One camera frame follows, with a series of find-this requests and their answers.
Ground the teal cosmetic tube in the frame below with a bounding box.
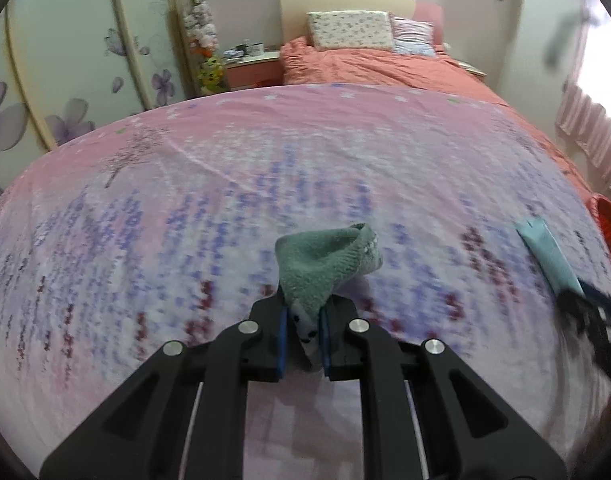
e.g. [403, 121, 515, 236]
[516, 217, 585, 298]

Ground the green terry sock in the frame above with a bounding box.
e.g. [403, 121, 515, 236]
[275, 223, 383, 370]

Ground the pink floral bed sheet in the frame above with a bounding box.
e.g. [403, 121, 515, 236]
[0, 84, 611, 472]

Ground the pink curtain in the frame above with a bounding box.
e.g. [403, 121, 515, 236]
[556, 16, 611, 179]

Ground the right bedside table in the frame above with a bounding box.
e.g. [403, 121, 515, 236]
[456, 61, 487, 80]

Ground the pink striped pillow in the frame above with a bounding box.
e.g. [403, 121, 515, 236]
[390, 14, 437, 58]

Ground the pink nightstand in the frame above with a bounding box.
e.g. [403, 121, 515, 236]
[225, 51, 284, 91]

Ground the coral orange duvet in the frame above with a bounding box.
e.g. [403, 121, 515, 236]
[279, 36, 592, 200]

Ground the white mug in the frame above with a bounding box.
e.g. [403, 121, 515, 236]
[250, 42, 264, 56]

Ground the floral sliding wardrobe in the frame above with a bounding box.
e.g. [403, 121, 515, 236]
[0, 0, 191, 196]

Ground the floral white pillow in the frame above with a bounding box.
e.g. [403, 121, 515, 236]
[307, 10, 394, 51]

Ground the plush toy column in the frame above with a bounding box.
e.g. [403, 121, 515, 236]
[180, 0, 227, 96]

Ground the cream pink headboard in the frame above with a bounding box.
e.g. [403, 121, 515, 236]
[279, 0, 443, 46]

